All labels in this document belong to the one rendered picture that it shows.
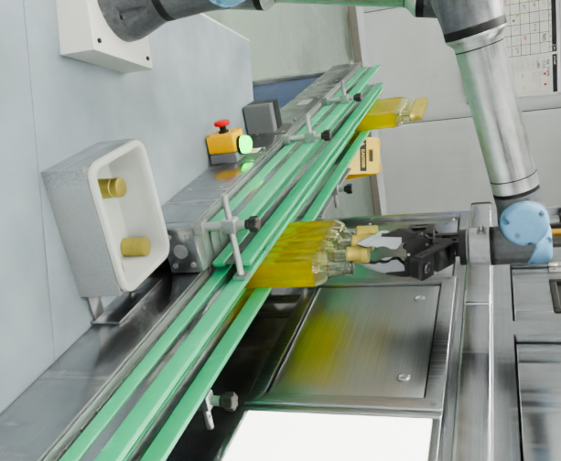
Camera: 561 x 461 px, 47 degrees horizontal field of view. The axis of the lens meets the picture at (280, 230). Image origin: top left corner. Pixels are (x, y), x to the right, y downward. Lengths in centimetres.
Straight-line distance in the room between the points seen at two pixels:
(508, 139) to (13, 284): 78
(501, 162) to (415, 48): 601
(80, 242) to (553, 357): 85
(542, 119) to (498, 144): 613
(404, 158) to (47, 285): 648
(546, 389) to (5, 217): 91
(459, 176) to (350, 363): 623
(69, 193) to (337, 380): 56
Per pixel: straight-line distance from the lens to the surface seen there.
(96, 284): 112
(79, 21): 116
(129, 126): 131
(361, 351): 126
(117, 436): 91
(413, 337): 129
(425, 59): 710
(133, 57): 124
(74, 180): 105
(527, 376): 125
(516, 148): 111
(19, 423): 98
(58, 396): 100
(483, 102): 109
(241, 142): 158
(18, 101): 107
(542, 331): 134
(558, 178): 742
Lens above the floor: 143
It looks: 19 degrees down
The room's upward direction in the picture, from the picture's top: 87 degrees clockwise
